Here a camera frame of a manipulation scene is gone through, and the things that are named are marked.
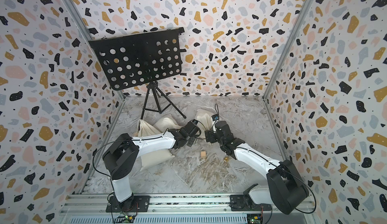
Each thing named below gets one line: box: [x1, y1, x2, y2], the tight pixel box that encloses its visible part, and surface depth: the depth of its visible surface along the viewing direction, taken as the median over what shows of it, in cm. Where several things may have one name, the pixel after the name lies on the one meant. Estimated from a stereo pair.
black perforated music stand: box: [88, 27, 187, 120], surface depth 80 cm
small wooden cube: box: [200, 150, 207, 159], surface depth 92 cm
